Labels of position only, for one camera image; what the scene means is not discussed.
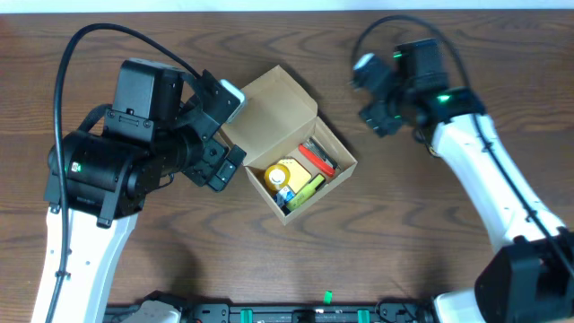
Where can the yellow tape roll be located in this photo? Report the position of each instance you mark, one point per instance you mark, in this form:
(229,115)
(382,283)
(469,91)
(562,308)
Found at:
(277,177)

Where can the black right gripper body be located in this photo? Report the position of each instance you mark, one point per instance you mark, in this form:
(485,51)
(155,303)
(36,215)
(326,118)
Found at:
(382,117)

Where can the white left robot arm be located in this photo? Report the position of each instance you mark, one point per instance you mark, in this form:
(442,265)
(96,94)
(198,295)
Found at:
(89,220)

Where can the white blue staples box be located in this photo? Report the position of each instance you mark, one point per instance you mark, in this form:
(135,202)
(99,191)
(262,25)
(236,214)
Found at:
(284,196)

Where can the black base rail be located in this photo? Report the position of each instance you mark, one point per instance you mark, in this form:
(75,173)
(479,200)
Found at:
(387,312)

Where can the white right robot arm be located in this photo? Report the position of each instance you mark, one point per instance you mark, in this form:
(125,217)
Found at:
(530,278)

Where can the brown cardboard box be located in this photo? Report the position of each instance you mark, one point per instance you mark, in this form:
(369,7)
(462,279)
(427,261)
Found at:
(279,116)

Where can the yellow sticky notepad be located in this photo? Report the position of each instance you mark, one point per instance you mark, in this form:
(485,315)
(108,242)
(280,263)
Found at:
(299,176)

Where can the green clip on rail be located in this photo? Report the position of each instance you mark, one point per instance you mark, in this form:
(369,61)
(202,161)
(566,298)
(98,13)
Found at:
(328,296)

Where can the yellow highlighter pen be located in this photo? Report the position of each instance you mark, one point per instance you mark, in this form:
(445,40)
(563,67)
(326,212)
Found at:
(309,190)

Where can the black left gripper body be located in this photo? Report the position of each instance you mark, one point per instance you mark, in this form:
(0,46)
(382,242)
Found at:
(214,152)

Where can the red black stapler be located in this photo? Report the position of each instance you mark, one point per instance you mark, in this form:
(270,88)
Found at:
(318,156)

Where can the black correction tape dispenser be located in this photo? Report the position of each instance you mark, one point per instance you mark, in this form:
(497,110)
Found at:
(431,151)

